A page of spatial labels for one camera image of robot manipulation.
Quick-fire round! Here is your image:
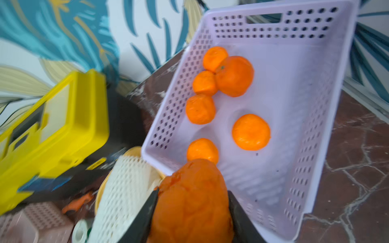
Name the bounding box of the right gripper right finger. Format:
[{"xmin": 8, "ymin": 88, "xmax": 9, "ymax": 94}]
[{"xmin": 228, "ymin": 190, "xmax": 266, "ymax": 243}]

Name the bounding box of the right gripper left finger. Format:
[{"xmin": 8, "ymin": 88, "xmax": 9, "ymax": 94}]
[{"xmin": 119, "ymin": 188, "xmax": 159, "ymax": 243}]

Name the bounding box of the netted orange back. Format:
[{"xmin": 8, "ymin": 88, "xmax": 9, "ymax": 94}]
[{"xmin": 147, "ymin": 160, "xmax": 234, "ymax": 243}]

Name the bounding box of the netted orange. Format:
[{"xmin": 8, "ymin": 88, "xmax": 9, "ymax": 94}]
[
  {"xmin": 215, "ymin": 56, "xmax": 254, "ymax": 97},
  {"xmin": 192, "ymin": 70, "xmax": 218, "ymax": 96},
  {"xmin": 232, "ymin": 114, "xmax": 271, "ymax": 151},
  {"xmin": 147, "ymin": 160, "xmax": 234, "ymax": 243},
  {"xmin": 203, "ymin": 46, "xmax": 229, "ymax": 72}
]

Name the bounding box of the netted orange front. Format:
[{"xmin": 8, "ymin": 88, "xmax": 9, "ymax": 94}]
[{"xmin": 203, "ymin": 46, "xmax": 229, "ymax": 72}]

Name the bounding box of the yellow oval tray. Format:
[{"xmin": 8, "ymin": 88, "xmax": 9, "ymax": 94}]
[{"xmin": 95, "ymin": 146, "xmax": 165, "ymax": 218}]

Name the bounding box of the white tape roll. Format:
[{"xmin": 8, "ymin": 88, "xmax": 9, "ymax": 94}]
[{"xmin": 72, "ymin": 218, "xmax": 94, "ymax": 243}]

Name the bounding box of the pink plastic basket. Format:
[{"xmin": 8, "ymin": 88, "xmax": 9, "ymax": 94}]
[{"xmin": 1, "ymin": 202, "xmax": 74, "ymax": 243}]

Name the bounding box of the yellow black toolbox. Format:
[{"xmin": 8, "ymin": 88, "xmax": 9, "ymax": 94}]
[{"xmin": 1, "ymin": 70, "xmax": 146, "ymax": 214}]

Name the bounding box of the purple plastic basket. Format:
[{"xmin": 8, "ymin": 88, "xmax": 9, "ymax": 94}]
[{"xmin": 142, "ymin": 1, "xmax": 360, "ymax": 243}]

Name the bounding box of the orange handled screwdriver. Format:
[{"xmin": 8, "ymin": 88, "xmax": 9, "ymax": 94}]
[{"xmin": 61, "ymin": 192, "xmax": 94, "ymax": 214}]

